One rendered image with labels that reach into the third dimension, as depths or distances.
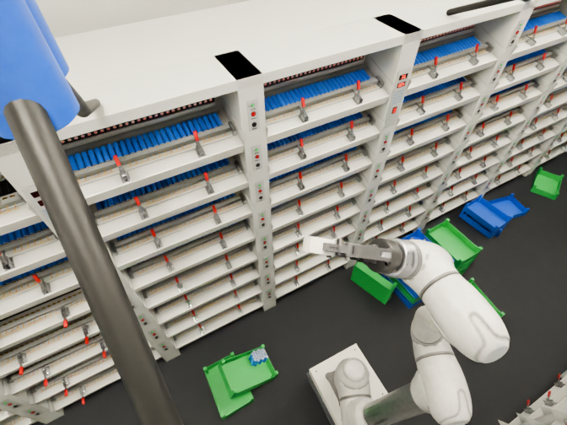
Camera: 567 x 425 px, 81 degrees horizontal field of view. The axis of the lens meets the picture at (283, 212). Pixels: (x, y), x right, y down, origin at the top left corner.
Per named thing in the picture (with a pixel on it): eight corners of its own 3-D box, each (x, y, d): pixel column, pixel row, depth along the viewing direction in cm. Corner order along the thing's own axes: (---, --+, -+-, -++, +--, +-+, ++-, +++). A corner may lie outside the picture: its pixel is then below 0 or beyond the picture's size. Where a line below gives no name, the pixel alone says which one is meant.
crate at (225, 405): (255, 400, 199) (253, 398, 193) (223, 420, 192) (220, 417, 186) (234, 355, 216) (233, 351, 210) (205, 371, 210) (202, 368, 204)
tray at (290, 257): (353, 232, 224) (358, 227, 215) (273, 271, 205) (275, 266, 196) (337, 207, 230) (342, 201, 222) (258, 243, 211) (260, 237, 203)
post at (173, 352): (180, 354, 216) (22, 138, 87) (166, 362, 214) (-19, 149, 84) (171, 328, 228) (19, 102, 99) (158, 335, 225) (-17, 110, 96)
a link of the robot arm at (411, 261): (423, 240, 74) (407, 236, 71) (420, 282, 73) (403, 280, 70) (389, 239, 82) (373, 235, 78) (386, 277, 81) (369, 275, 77)
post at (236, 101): (276, 305, 238) (262, 73, 109) (264, 311, 235) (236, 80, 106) (263, 283, 250) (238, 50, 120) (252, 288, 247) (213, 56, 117)
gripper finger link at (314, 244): (332, 255, 65) (335, 255, 64) (304, 251, 61) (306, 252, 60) (334, 240, 65) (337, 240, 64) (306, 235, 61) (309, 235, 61)
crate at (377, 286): (385, 304, 238) (391, 297, 241) (391, 291, 222) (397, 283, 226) (350, 279, 251) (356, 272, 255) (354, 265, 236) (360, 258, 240)
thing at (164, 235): (251, 216, 158) (253, 202, 146) (120, 270, 140) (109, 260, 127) (234, 182, 165) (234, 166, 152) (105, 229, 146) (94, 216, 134)
